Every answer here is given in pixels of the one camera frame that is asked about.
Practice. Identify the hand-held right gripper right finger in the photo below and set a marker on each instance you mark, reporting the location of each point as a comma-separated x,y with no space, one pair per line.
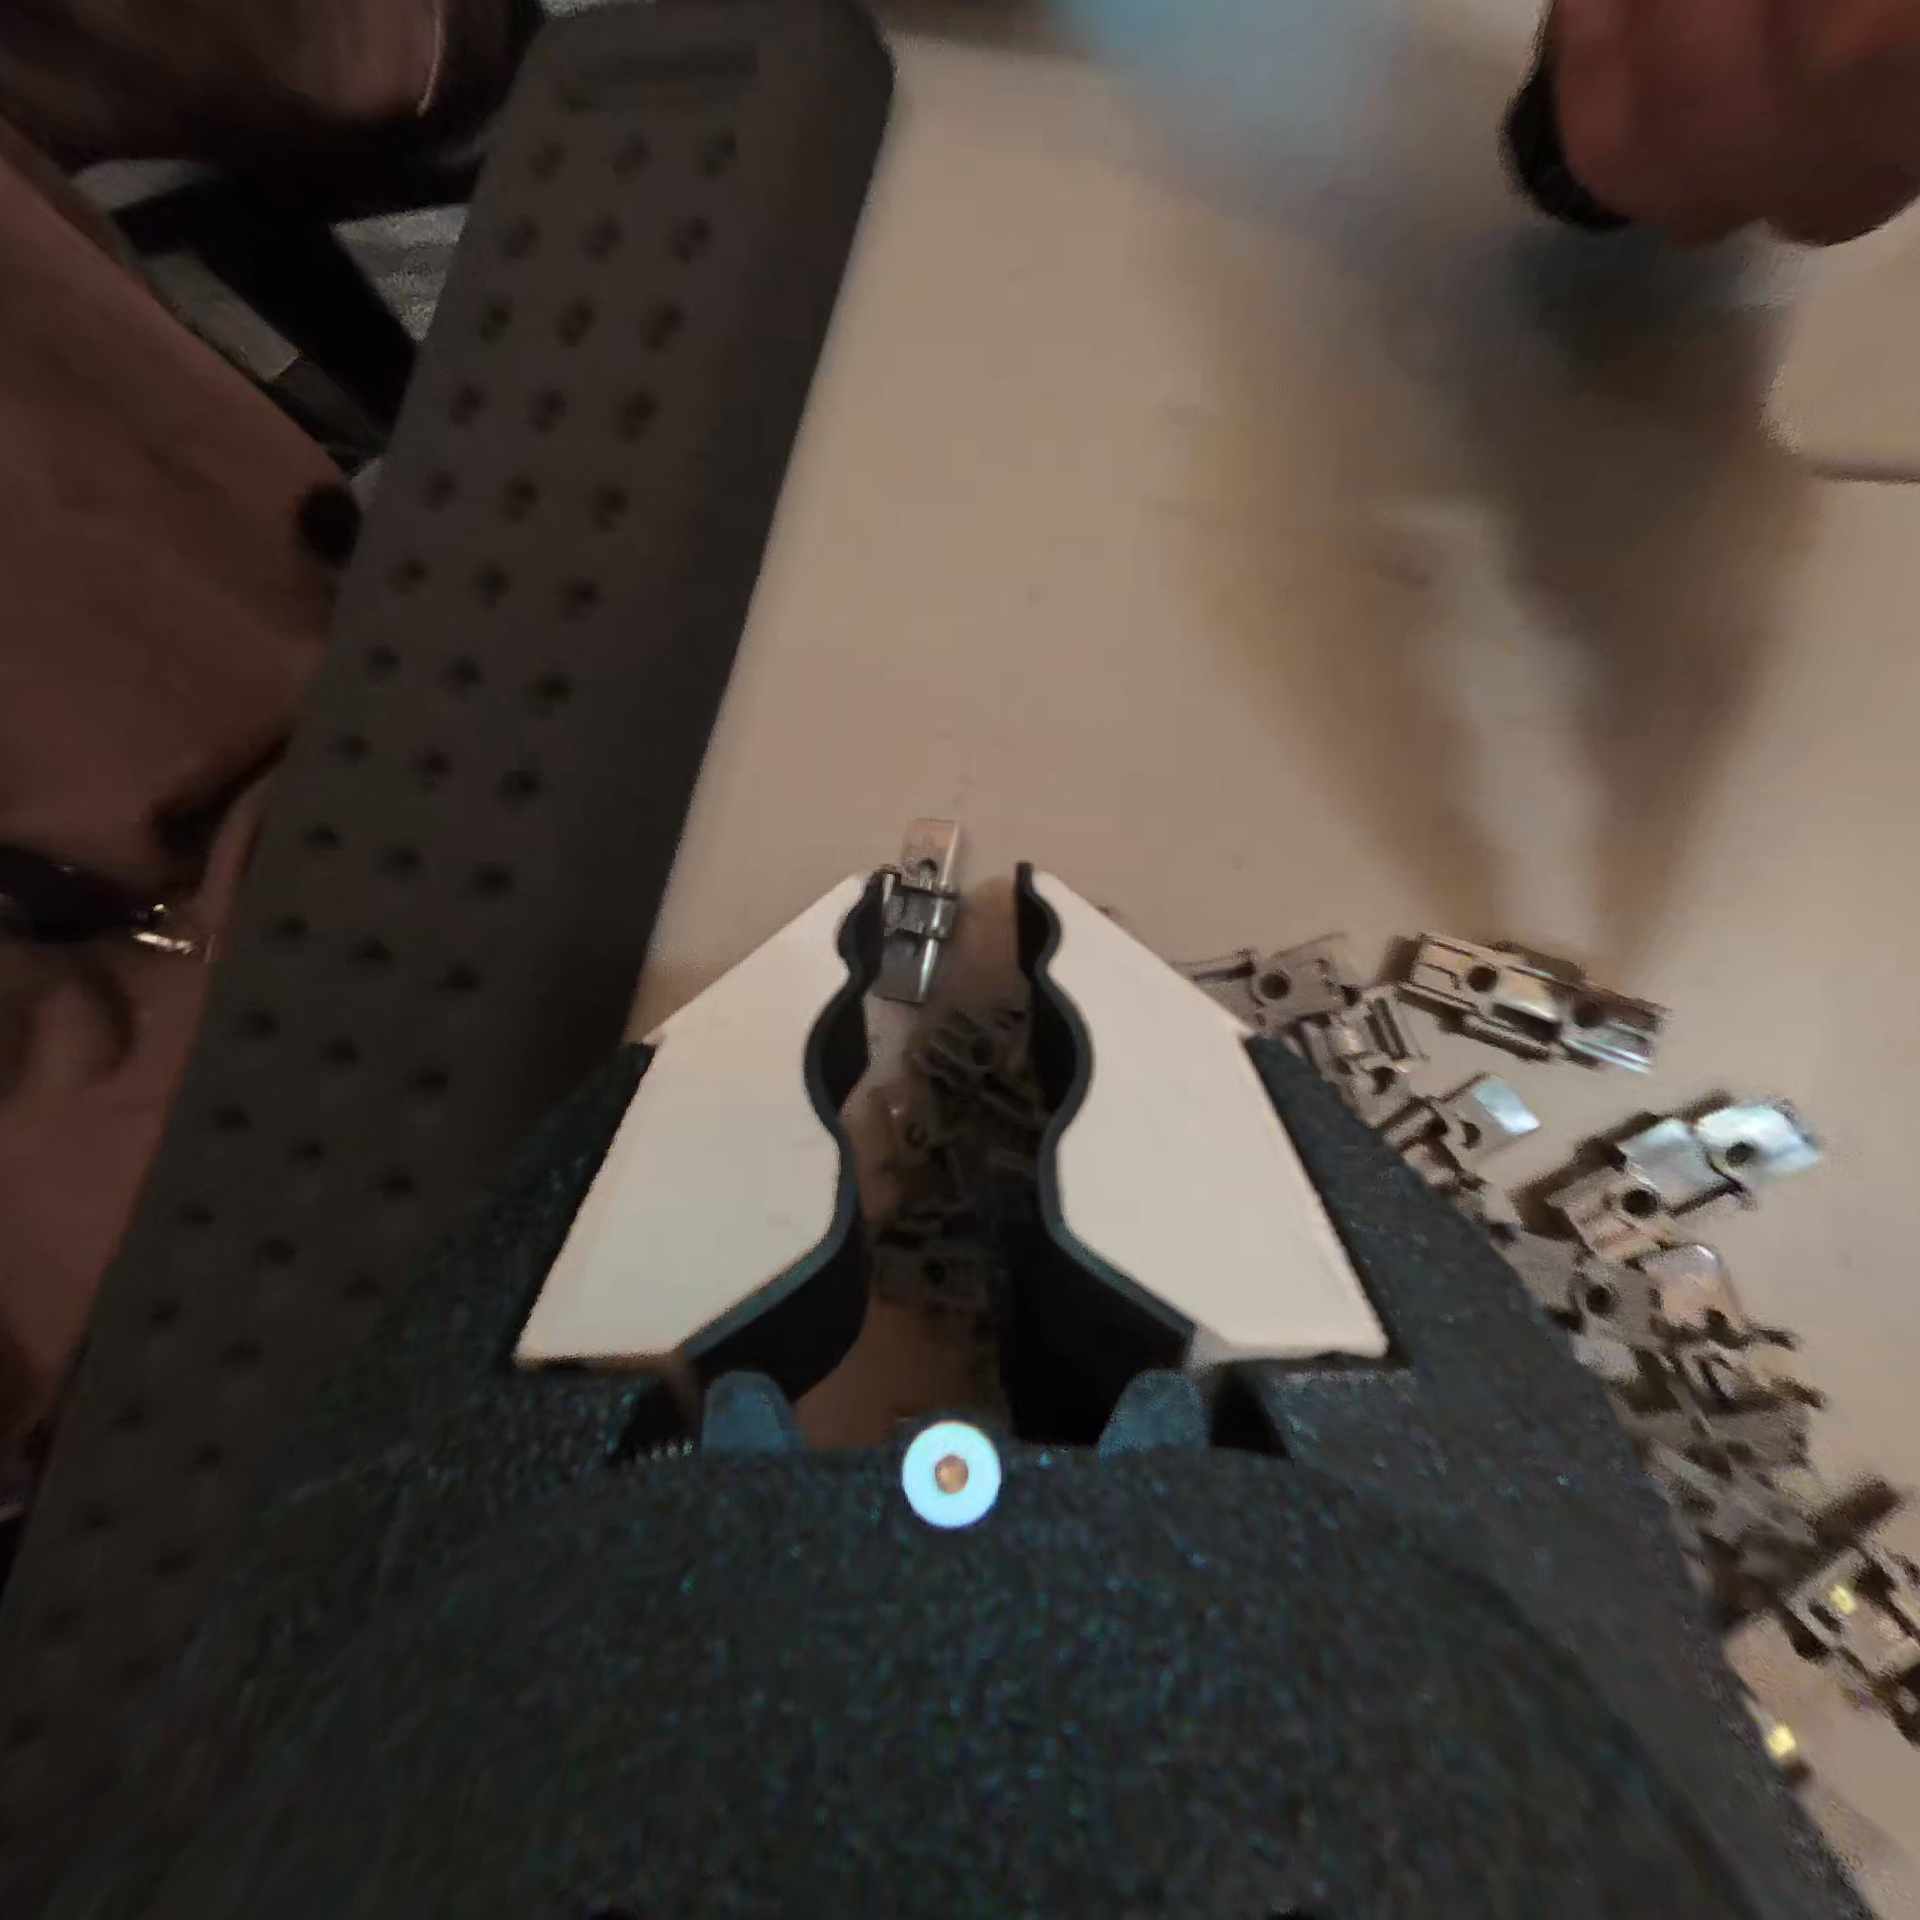
1185,1171

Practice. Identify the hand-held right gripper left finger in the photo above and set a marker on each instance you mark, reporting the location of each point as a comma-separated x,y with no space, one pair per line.
706,1171

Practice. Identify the single grey track piece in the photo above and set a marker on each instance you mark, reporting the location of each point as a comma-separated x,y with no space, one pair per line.
915,916

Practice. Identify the pile of grey track links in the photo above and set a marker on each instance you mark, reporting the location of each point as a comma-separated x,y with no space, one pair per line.
1636,1186

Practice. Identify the grey desk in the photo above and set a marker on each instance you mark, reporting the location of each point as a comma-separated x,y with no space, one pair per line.
1202,524

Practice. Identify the person's left hand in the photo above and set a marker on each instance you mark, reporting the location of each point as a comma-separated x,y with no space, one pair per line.
1771,107

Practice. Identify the black perforated foam pad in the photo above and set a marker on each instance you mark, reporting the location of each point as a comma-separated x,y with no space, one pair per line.
511,524

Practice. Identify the black round badge reel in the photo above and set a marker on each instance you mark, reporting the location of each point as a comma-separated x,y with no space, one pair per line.
327,524

